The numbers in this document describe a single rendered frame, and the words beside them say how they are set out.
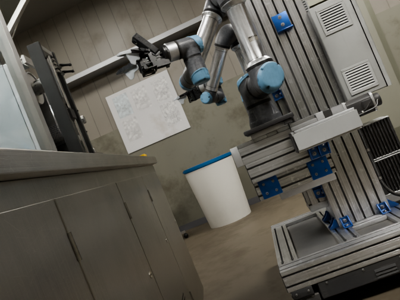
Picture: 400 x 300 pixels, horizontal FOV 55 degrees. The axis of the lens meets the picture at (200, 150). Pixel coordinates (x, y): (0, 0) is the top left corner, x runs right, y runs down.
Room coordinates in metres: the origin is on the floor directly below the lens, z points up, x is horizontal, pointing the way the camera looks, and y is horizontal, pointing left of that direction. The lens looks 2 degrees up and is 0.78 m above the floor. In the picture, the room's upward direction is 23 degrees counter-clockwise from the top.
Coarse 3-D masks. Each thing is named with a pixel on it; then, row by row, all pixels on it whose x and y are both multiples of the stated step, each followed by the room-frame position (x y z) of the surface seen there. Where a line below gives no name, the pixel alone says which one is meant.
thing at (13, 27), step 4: (24, 0) 2.06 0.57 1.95; (28, 0) 2.07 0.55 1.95; (24, 4) 2.06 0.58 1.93; (20, 8) 2.06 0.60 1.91; (24, 8) 2.08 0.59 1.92; (20, 12) 2.06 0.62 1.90; (16, 16) 2.06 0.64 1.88; (20, 16) 2.08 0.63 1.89; (16, 20) 2.06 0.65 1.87; (12, 24) 2.06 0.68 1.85; (16, 24) 2.08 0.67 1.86; (12, 28) 2.07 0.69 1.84; (16, 28) 2.10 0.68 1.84; (12, 36) 2.09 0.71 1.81
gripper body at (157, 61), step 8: (160, 48) 1.49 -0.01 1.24; (144, 56) 1.45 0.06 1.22; (152, 56) 1.44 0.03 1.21; (160, 56) 1.47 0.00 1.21; (168, 56) 1.47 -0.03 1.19; (144, 64) 1.43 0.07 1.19; (152, 64) 1.45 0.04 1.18; (160, 64) 1.46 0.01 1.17; (168, 64) 1.48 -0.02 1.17; (144, 72) 1.46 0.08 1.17; (152, 72) 1.48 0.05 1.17
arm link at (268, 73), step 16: (224, 0) 1.56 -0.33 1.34; (240, 0) 1.56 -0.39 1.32; (240, 16) 1.56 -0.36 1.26; (240, 32) 1.57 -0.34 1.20; (256, 32) 1.58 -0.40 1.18; (256, 48) 1.56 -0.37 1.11; (256, 64) 1.55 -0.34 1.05; (272, 64) 1.54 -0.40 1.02; (256, 80) 1.56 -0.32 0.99; (272, 80) 1.54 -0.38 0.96; (256, 96) 1.65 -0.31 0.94
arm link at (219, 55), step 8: (224, 32) 2.20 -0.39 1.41; (232, 32) 2.21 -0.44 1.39; (216, 40) 2.22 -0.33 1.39; (224, 40) 2.20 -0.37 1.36; (232, 40) 2.23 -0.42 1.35; (216, 48) 2.24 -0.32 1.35; (224, 48) 2.22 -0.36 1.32; (216, 56) 2.25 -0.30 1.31; (224, 56) 2.25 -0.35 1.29; (216, 64) 2.26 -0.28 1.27; (216, 72) 2.28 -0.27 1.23; (216, 80) 2.30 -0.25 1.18; (208, 88) 2.32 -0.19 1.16; (216, 88) 2.33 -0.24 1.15; (208, 96) 2.31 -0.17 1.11; (216, 96) 2.38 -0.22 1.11
